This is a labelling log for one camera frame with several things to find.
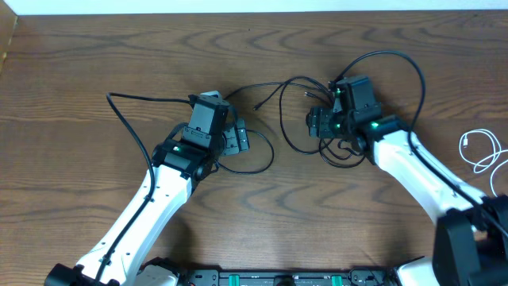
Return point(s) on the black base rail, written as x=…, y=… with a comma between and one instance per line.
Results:
x=285, y=278

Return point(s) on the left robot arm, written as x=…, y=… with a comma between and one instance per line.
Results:
x=176, y=166

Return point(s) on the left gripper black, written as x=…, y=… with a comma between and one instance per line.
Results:
x=236, y=140

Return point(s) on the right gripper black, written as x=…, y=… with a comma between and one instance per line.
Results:
x=317, y=121

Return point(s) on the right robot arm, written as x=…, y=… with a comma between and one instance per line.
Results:
x=470, y=246

